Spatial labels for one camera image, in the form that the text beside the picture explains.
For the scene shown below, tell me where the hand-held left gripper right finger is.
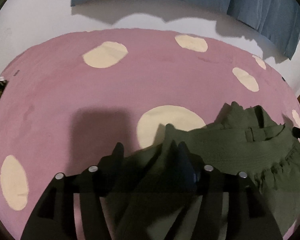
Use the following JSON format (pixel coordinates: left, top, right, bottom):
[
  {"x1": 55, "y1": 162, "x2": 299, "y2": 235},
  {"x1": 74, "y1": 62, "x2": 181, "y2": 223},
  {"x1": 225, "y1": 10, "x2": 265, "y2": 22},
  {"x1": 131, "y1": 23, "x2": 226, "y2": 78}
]
[{"x1": 165, "y1": 141, "x2": 283, "y2": 240}]

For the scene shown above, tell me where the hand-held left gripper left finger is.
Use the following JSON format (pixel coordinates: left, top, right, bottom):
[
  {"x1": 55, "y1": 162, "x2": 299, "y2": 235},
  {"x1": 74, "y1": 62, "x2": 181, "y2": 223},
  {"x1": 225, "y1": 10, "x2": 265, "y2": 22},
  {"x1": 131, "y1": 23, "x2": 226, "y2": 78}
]
[{"x1": 20, "y1": 142, "x2": 125, "y2": 240}]

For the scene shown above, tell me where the olive green jacket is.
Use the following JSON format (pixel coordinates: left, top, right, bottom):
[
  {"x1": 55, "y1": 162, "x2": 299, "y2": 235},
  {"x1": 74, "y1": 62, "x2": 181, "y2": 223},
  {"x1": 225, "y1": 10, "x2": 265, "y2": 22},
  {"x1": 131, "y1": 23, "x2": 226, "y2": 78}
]
[{"x1": 102, "y1": 101, "x2": 300, "y2": 240}]

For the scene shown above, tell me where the pink bedsheet with cream dots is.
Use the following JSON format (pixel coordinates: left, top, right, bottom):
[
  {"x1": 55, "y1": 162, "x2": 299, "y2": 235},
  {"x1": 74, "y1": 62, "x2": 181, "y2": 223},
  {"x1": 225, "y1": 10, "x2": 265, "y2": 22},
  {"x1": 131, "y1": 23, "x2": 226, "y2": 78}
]
[{"x1": 0, "y1": 29, "x2": 300, "y2": 240}]

